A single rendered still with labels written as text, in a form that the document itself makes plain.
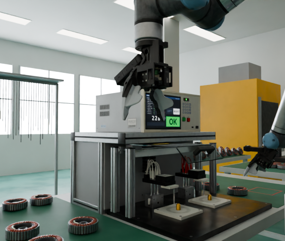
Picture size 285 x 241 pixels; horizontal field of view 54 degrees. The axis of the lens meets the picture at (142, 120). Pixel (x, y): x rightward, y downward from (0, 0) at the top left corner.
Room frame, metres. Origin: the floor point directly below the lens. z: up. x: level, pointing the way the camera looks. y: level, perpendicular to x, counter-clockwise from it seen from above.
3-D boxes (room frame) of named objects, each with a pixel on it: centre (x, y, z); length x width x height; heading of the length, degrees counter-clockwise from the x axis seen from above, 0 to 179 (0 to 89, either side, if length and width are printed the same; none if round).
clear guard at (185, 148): (1.21, -0.14, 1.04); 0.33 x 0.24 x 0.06; 43
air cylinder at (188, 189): (1.49, -0.23, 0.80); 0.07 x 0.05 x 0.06; 133
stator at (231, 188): (1.64, -0.56, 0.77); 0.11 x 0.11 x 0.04
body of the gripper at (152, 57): (0.71, -0.02, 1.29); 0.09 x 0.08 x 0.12; 45
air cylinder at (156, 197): (1.32, -0.06, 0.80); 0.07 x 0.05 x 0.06; 133
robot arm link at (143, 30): (0.72, -0.02, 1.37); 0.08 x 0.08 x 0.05
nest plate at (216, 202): (1.38, -0.33, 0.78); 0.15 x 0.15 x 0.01; 43
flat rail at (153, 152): (1.37, -0.18, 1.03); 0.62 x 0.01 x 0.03; 133
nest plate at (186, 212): (1.22, -0.16, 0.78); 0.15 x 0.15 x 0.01; 43
